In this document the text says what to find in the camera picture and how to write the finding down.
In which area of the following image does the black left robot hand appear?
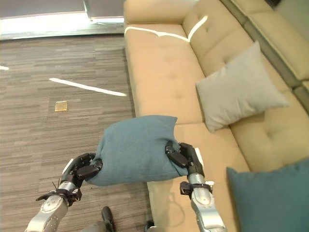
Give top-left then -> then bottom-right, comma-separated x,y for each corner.
61,152 -> 103,188

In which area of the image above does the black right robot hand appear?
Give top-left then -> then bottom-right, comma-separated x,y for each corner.
165,142 -> 205,179

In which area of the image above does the small teal cushion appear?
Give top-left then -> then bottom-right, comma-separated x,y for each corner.
84,115 -> 189,188

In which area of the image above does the beige sofa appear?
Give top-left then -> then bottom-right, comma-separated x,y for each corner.
221,0 -> 309,107
123,0 -> 309,232

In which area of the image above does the beige sofa behind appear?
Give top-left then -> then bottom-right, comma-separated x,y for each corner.
221,0 -> 309,107

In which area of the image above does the brass floor outlet plate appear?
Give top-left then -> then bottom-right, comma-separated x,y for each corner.
54,101 -> 69,113

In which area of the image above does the grey cushion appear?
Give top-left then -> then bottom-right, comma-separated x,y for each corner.
195,40 -> 290,132

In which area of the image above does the large teal cushion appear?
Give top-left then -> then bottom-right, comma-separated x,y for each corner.
226,158 -> 309,232

